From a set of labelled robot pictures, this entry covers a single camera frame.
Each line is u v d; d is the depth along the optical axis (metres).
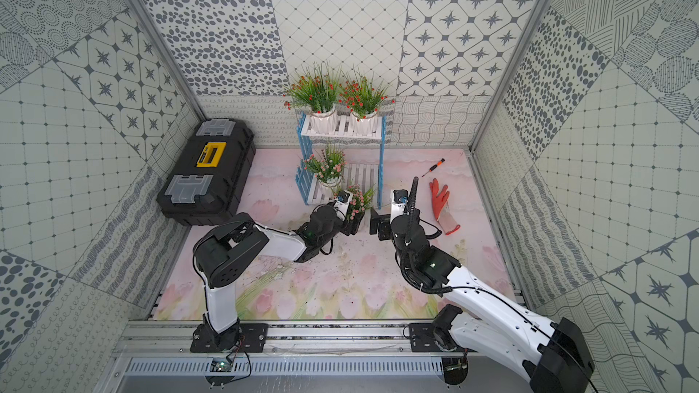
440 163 1.17
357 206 0.86
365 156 1.17
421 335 0.75
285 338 0.75
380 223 0.67
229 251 0.51
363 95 0.78
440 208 1.02
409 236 0.54
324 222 0.73
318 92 0.80
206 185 0.86
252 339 0.74
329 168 0.90
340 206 0.82
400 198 0.64
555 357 0.39
